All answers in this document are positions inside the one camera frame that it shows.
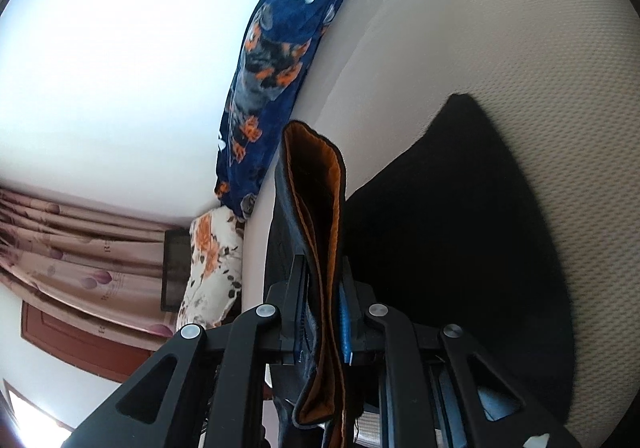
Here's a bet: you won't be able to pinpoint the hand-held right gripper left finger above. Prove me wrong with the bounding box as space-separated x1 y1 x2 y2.
64 255 309 448

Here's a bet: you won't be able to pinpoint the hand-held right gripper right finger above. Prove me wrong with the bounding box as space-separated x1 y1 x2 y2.
339 258 582 448

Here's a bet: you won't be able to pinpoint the black pants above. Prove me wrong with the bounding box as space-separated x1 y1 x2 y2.
264 93 574 448

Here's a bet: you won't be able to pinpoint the floral white orange pillow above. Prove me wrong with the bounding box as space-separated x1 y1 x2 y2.
177 208 247 330

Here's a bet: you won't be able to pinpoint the dark framed panel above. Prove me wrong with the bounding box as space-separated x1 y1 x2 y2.
160 228 194 312

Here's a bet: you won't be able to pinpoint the brown wooden panel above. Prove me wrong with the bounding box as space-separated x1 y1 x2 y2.
20 302 157 385

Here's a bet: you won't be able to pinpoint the pink floral curtain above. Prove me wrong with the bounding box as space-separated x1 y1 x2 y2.
0 185 194 340

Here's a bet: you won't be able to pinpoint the blue dog printed blanket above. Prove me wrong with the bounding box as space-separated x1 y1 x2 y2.
214 0 384 222

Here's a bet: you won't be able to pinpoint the beige bed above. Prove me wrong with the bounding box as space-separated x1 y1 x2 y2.
239 0 640 448

